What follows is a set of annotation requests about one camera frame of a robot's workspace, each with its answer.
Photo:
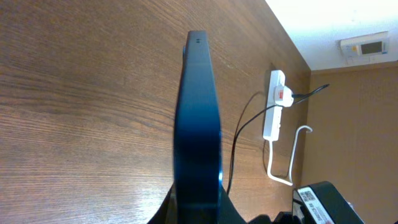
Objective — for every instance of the white power strip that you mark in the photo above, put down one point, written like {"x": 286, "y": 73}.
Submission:
{"x": 273, "y": 112}

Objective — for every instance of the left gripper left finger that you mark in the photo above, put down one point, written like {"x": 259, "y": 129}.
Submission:
{"x": 166, "y": 213}

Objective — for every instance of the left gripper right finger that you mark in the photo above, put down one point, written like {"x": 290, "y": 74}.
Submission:
{"x": 227, "y": 213}

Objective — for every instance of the white wall thermostat panel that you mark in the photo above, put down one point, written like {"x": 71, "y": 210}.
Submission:
{"x": 365, "y": 45}

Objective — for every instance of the white USB charger plug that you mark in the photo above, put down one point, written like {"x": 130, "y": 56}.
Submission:
{"x": 283, "y": 96}

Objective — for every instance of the blue Samsung Galaxy smartphone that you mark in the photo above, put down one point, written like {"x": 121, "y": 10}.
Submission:
{"x": 197, "y": 136}

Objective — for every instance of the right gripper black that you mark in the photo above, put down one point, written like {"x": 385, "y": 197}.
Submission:
{"x": 319, "y": 203}

